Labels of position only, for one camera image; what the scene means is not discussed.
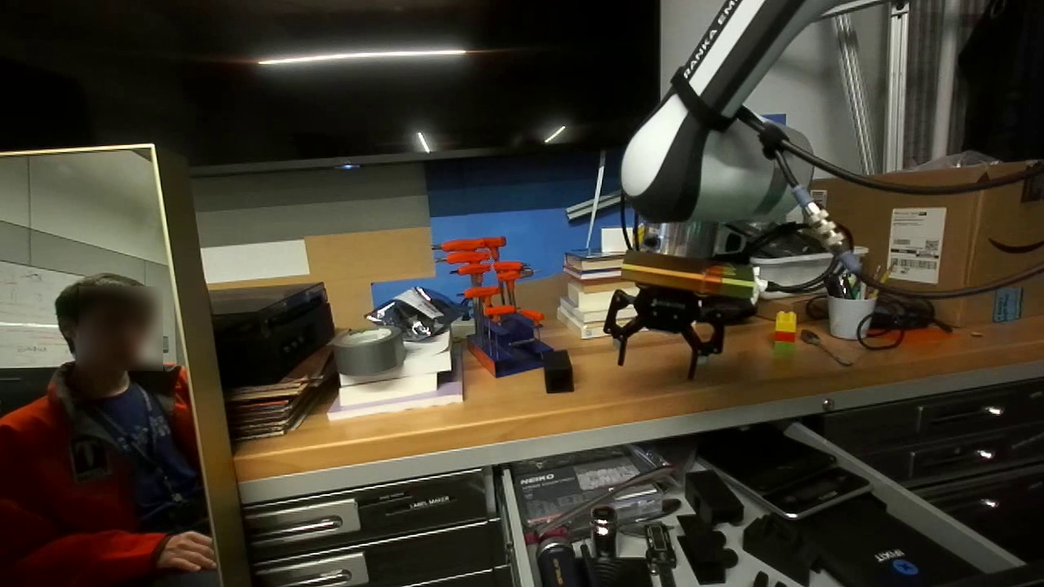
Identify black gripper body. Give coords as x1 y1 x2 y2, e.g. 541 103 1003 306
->
635 286 755 332

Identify grey metal drawer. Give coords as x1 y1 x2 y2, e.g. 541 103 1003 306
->
492 419 1030 587

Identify black drawer cabinet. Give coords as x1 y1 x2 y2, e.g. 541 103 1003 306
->
809 372 1044 567
239 467 517 587

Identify stack of books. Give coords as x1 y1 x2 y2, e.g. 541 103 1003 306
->
556 250 639 343

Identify yellow red green brick stack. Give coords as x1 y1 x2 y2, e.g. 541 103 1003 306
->
768 306 807 358

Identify small white box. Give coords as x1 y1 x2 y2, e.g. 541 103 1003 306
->
593 222 635 258

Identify small metal wrench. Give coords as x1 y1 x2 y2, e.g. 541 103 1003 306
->
801 326 858 372

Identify red hex key set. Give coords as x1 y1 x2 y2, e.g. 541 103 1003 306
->
433 236 556 382

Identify white cup with pens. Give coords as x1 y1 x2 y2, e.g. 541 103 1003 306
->
823 265 888 343

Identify white plastic bin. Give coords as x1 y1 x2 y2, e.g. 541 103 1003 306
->
748 244 873 301

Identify clear plastic bags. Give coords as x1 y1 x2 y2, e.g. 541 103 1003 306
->
510 440 686 523

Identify black digital scale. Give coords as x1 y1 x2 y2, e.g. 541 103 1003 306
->
715 424 878 530

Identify shiny plastic packet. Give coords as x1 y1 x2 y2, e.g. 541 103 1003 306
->
370 283 474 346

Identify black plastic part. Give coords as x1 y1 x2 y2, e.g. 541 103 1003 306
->
678 520 743 587

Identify black parts tray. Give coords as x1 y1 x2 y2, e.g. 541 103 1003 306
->
536 501 681 587

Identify white box stack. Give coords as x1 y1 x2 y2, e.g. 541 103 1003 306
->
322 324 471 424

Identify cork pin board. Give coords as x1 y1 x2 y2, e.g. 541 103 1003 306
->
302 225 440 328

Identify brown cardboard box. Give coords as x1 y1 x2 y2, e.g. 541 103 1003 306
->
809 160 1044 332

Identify black iFixit case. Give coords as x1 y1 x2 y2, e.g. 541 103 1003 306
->
814 501 989 587

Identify stack of magazines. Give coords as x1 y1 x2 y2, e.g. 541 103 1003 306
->
224 346 344 443

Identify long ceiling strip light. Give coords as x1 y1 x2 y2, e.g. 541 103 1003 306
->
254 42 474 72

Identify wooden upright board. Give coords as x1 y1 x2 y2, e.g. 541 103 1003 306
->
158 143 254 587

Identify person in red jacket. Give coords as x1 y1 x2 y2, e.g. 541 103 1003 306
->
0 271 222 587

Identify grey cable with connector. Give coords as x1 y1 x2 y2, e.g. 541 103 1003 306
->
789 176 847 250

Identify black cable loop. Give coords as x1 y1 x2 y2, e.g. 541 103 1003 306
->
856 286 941 356

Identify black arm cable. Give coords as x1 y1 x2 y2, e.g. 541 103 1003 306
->
739 102 1044 306

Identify grey duct tape roll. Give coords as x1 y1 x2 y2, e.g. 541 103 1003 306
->
331 324 408 380

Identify aluminium frame post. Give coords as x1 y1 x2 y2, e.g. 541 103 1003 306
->
827 0 916 176

